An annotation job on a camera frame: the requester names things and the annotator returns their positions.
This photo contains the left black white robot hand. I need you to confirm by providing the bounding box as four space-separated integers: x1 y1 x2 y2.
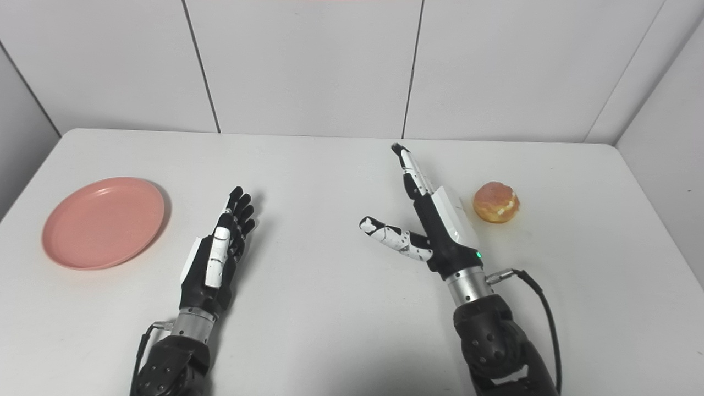
179 186 256 316

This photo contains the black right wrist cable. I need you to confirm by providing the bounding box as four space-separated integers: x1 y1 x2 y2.
486 268 563 394

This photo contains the cream puff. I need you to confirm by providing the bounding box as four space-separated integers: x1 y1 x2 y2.
473 181 520 224

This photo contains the pink plate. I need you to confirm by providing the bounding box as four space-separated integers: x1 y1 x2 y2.
42 177 166 270

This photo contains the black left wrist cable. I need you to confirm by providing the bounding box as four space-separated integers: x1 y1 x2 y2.
130 321 175 396

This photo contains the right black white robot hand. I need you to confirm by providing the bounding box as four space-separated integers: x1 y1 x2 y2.
360 144 485 280

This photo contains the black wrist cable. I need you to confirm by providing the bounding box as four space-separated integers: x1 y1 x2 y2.
486 268 563 394
130 321 175 396

